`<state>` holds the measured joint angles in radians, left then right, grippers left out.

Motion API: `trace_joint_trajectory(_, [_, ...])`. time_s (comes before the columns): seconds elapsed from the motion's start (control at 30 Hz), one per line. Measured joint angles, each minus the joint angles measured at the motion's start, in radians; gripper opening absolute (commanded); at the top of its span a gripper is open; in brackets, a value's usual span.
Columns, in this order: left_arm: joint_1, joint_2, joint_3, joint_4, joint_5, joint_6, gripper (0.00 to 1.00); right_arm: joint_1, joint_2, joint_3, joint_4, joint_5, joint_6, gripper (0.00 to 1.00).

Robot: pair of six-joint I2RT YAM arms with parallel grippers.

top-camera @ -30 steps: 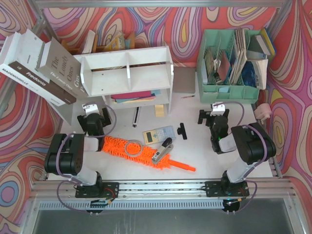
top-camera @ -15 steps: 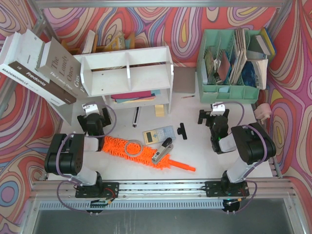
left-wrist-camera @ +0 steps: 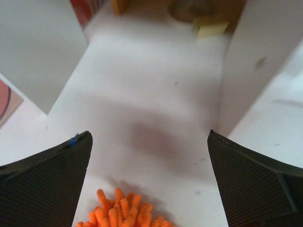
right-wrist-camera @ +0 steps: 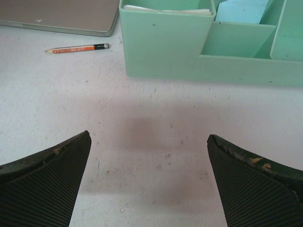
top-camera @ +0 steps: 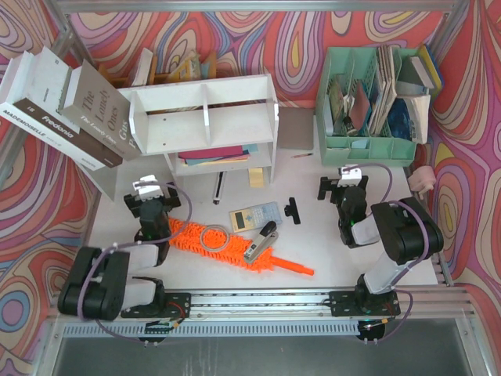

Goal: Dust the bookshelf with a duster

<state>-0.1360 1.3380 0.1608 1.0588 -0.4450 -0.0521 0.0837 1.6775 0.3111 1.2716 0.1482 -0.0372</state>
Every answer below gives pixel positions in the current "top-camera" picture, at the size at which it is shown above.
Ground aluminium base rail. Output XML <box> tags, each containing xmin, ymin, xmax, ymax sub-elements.
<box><xmin>120</xmin><ymin>288</ymin><xmax>402</xmax><ymax>319</ymax></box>

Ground blue beige calculator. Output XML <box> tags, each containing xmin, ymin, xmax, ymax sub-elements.
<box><xmin>229</xmin><ymin>201</ymin><xmax>282</xmax><ymax>233</ymax></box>

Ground masking tape roll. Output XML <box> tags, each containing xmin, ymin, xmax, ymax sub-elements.
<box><xmin>200</xmin><ymin>225</ymin><xmax>230</xmax><ymax>253</ymax></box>

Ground brown white Fredonia book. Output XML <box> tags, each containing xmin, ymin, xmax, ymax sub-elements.
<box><xmin>1</xmin><ymin>47</ymin><xmax>122</xmax><ymax>171</ymax></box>

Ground mint green desk organizer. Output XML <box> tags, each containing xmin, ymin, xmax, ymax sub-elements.
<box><xmin>315</xmin><ymin>45</ymin><xmax>433</xmax><ymax>167</ymax></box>

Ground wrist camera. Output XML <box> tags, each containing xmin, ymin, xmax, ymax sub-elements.
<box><xmin>338</xmin><ymin>165</ymin><xmax>362</xmax><ymax>186</ymax></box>
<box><xmin>132</xmin><ymin>175</ymin><xmax>164</xmax><ymax>201</ymax></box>

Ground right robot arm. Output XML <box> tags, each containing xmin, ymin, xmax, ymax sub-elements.
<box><xmin>317</xmin><ymin>175</ymin><xmax>444</xmax><ymax>317</ymax></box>

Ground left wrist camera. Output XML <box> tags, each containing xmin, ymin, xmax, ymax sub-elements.
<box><xmin>132</xmin><ymin>175</ymin><xmax>164</xmax><ymax>201</ymax></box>

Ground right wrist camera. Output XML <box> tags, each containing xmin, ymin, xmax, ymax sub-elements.
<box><xmin>338</xmin><ymin>165</ymin><xmax>362</xmax><ymax>186</ymax></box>

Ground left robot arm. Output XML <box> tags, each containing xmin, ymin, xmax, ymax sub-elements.
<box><xmin>57</xmin><ymin>177</ymin><xmax>181</xmax><ymax>321</ymax></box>

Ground orange wooden book rack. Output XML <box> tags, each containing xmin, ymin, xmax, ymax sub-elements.
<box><xmin>97</xmin><ymin>48</ymin><xmax>218</xmax><ymax>89</ymax></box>

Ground black binder clip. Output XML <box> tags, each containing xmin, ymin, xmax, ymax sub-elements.
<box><xmin>284</xmin><ymin>197</ymin><xmax>301</xmax><ymax>225</ymax></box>

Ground yellow sticky note pad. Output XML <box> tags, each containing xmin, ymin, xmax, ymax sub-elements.
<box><xmin>248</xmin><ymin>168</ymin><xmax>265</xmax><ymax>188</ymax></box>

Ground grey Lonely Ones book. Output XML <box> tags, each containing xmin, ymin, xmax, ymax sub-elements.
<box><xmin>60</xmin><ymin>60</ymin><xmax>141</xmax><ymax>161</ymax></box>

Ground books in green organizer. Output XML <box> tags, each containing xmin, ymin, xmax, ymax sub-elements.
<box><xmin>316</xmin><ymin>45</ymin><xmax>444</xmax><ymax>148</ymax></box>

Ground white small bookshelf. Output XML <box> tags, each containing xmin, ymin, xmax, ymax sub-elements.
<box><xmin>120</xmin><ymin>74</ymin><xmax>279</xmax><ymax>179</ymax></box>

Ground small pencil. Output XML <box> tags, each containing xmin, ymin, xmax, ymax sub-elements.
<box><xmin>291</xmin><ymin>153</ymin><xmax>313</xmax><ymax>158</ymax></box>

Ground orange microfiber duster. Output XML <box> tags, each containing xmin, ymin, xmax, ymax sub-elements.
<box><xmin>169</xmin><ymin>222</ymin><xmax>315</xmax><ymax>276</ymax></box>

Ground stack of coloured paper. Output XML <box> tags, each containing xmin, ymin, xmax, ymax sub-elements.
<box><xmin>177</xmin><ymin>144</ymin><xmax>258</xmax><ymax>166</ymax></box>

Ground pink pig figurine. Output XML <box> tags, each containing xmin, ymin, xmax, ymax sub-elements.
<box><xmin>408</xmin><ymin>165</ymin><xmax>436</xmax><ymax>199</ymax></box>

